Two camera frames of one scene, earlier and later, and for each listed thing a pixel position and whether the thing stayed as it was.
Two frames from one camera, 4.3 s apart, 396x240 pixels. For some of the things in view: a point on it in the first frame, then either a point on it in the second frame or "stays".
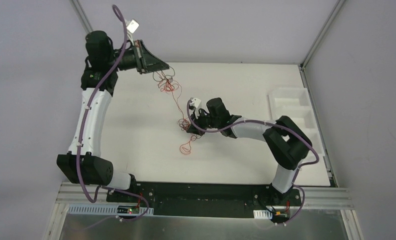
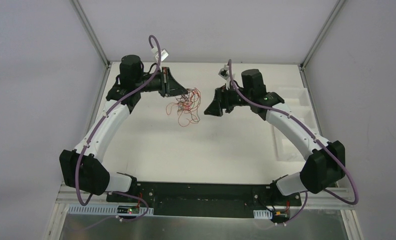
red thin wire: [168, 85] → [187, 105]
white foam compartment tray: [295, 104] stays
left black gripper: [140, 56] → [166, 81]
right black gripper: [195, 125] → [225, 100]
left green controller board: [128, 209] stays
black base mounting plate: [223, 199] stays
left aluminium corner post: [83, 16] stays
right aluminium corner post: [302, 66] stays
